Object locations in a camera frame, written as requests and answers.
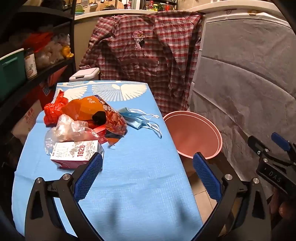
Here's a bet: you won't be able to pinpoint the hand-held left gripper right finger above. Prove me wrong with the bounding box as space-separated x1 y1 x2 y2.
192 152 272 241

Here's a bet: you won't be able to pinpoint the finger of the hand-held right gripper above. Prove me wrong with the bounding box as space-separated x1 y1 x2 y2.
271 132 296 163
248 136 271 159

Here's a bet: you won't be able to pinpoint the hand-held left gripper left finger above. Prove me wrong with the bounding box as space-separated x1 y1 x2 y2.
24 152 103 241

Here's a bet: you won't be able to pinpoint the white red printed carton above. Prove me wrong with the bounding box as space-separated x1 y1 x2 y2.
50 140 104 170

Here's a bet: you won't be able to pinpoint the small red box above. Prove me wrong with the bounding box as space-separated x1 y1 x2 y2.
92 125 109 144

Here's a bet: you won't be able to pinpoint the pink plastic bin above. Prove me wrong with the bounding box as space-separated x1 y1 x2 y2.
163 111 223 160

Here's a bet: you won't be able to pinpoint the clear plastic bag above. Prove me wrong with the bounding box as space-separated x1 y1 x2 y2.
44 113 100 156

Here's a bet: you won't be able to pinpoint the orange snack bag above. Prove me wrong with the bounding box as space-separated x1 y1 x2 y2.
61 95 128 138

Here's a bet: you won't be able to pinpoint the blue face mask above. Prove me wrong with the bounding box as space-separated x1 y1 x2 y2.
117 107 160 121
126 116 163 138

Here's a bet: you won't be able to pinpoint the red plastic bag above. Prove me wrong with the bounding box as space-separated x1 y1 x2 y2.
43 90 70 126

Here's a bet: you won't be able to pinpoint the person's right hand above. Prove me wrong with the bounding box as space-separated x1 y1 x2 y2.
268 186 296 230

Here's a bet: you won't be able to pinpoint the blue winged tablecloth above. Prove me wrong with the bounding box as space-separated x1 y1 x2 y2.
11 80 204 241

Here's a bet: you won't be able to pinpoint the grey fabric cover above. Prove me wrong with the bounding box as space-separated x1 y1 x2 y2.
189 16 296 193

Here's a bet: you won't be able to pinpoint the white rice sack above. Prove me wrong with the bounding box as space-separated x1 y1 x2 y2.
11 99 45 144

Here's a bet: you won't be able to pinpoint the red blue cardboard box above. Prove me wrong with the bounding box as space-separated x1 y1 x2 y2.
35 70 61 114

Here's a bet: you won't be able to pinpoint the white lidded bin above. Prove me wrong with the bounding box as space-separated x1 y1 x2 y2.
69 68 100 82

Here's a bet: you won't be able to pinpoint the black shelf rack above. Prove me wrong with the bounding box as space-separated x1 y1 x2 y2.
0 0 77 127

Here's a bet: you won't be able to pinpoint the labelled glass jar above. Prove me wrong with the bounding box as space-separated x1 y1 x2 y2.
24 47 38 80

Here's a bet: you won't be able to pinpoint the yellow figurine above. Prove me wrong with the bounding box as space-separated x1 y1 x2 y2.
62 46 74 58

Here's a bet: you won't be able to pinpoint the clear bags of food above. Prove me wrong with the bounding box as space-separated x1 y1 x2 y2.
35 34 71 70

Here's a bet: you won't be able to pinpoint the green storage box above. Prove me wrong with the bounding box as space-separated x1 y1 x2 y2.
0 49 26 99

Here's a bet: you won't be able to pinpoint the red plaid shirt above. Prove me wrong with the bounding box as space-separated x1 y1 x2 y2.
79 10 204 117

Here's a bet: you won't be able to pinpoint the red bag on shelf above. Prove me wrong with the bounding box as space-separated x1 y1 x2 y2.
23 32 54 52

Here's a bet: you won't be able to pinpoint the white counter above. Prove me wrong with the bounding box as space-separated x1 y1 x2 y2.
73 6 204 22

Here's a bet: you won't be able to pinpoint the green plate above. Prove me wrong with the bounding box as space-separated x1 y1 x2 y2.
75 3 91 15

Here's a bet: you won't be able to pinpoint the row of sauce bottles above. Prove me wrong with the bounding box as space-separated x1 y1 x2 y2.
124 0 177 12

